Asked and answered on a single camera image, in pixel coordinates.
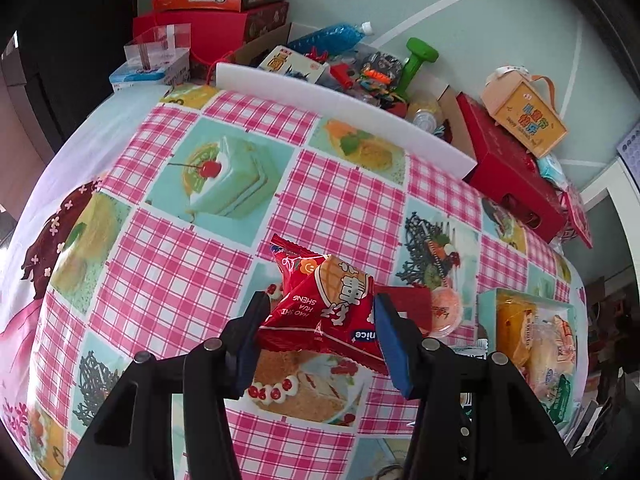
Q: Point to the small dark red packet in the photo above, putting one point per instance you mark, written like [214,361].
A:
[412,305]

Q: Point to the clear plastic bottle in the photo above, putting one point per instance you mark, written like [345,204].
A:
[425,115]

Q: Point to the printed checkered tablecloth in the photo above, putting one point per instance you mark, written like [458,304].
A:
[175,270]

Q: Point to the dark red box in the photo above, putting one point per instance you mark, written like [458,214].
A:
[210,30]

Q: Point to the red cartoon snack packet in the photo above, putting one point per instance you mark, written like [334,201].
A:
[325,310]

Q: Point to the white shelf unit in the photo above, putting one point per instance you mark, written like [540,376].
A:
[607,182]

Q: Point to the white orange snack packet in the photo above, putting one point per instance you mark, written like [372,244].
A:
[555,340]

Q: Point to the white tray with teal rim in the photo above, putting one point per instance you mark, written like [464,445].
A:
[486,310]

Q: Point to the blue plastic bottle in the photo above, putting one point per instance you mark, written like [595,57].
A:
[325,37]

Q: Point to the cardboard toy box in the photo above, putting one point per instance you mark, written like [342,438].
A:
[250,52]

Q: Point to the clear plastic box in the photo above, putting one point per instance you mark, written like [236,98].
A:
[155,47]

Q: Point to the large red gift box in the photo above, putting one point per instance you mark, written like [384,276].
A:
[505,170]

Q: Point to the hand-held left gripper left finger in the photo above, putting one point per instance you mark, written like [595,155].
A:
[245,370]

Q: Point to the yellow white carton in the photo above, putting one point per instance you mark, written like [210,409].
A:
[290,62]

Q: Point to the green striped snack packet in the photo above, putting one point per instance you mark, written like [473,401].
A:
[559,394]

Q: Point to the black round toy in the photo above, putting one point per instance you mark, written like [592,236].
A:
[381,67]

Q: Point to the light blue tissue pack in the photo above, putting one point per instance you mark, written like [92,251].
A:
[552,172]

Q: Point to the purple dotted wall sheet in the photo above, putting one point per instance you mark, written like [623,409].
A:
[630,152]

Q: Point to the white foam board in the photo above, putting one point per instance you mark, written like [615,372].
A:
[325,97]

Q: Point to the red patterned tin box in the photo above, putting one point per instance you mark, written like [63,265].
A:
[579,215]

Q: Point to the peach jelly cup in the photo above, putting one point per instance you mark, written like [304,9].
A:
[447,312]

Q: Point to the green dumbbell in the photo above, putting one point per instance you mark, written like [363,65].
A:
[417,55]

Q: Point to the green white gum packet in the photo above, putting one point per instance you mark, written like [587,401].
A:
[470,348]

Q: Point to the blue white tin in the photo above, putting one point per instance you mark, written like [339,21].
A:
[145,80]

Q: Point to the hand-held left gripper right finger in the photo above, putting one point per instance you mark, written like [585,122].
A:
[397,355]

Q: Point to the yellow snack packet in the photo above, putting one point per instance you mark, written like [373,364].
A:
[515,330]

